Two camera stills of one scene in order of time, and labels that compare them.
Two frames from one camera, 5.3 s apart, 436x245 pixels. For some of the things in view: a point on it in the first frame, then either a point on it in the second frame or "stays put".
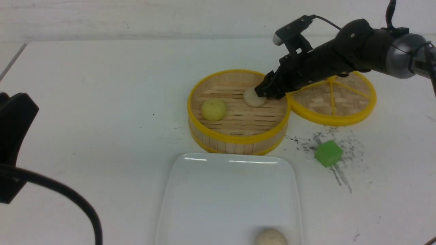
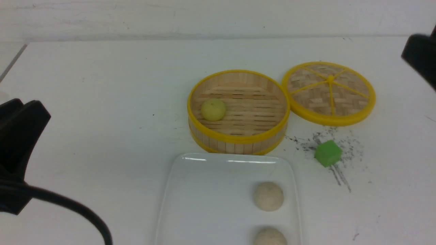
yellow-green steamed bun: (214, 109) stays put
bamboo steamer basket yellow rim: (220, 121) stays put
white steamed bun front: (271, 236) stays put
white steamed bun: (251, 99) -> (268, 196)
